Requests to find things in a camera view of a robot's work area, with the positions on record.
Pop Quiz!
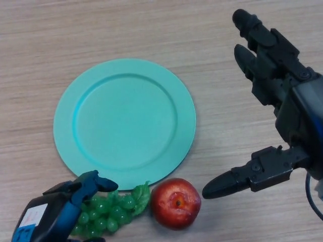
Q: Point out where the green grape bunch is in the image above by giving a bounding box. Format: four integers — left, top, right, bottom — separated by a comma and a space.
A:
69, 180, 151, 239

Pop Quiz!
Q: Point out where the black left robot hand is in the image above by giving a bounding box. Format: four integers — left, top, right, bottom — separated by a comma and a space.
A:
11, 170, 119, 242

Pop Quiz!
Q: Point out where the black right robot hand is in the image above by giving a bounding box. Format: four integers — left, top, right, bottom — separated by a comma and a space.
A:
201, 9, 323, 200

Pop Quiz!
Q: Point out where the red apple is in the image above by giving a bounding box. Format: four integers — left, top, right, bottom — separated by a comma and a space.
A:
150, 177, 202, 230

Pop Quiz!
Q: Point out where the round teal green plate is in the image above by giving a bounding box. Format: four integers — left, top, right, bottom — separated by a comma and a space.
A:
52, 58, 197, 191

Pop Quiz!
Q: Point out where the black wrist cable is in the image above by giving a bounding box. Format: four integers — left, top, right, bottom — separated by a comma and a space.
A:
305, 172, 323, 220

